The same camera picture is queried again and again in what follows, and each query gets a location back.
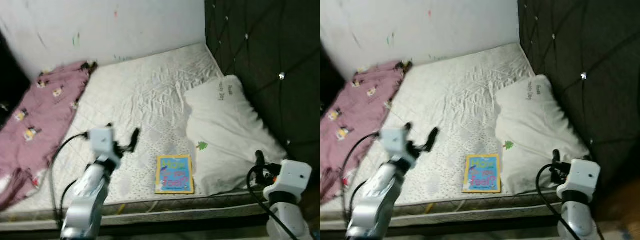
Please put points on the blue yellow children's book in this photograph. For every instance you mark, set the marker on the blue yellow children's book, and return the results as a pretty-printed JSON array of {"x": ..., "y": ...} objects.
[
  {"x": 481, "y": 174},
  {"x": 175, "y": 175}
]

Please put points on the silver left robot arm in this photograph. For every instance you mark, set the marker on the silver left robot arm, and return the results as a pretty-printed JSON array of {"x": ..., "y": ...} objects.
[
  {"x": 375, "y": 200},
  {"x": 85, "y": 200}
]

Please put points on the white pillow with tree print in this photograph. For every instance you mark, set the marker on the white pillow with tree print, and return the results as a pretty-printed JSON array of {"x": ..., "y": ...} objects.
[
  {"x": 540, "y": 125},
  {"x": 230, "y": 125}
]

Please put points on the grey quilted mattress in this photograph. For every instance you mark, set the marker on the grey quilted mattress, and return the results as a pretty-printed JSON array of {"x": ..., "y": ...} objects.
[
  {"x": 455, "y": 90},
  {"x": 145, "y": 90}
]

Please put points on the purple cartoon print blanket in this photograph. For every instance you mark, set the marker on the purple cartoon print blanket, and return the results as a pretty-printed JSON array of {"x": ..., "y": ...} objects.
[
  {"x": 360, "y": 110},
  {"x": 45, "y": 115}
]

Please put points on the dark bed base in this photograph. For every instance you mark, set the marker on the dark bed base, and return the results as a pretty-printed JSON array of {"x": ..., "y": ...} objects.
[
  {"x": 475, "y": 226},
  {"x": 150, "y": 226}
]

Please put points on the black tufted headboard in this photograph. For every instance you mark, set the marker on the black tufted headboard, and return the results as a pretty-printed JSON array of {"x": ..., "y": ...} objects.
[
  {"x": 270, "y": 50},
  {"x": 585, "y": 45}
]

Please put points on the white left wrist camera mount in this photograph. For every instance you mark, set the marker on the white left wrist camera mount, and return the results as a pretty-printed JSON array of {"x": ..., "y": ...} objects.
[
  {"x": 101, "y": 140},
  {"x": 395, "y": 140}
]

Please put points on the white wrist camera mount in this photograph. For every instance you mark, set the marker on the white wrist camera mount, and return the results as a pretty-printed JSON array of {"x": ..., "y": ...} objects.
[
  {"x": 292, "y": 175},
  {"x": 395, "y": 140},
  {"x": 582, "y": 175},
  {"x": 101, "y": 140}
]

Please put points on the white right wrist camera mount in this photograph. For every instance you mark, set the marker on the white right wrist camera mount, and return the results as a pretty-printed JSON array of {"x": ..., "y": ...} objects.
[
  {"x": 292, "y": 175},
  {"x": 582, "y": 175}
]

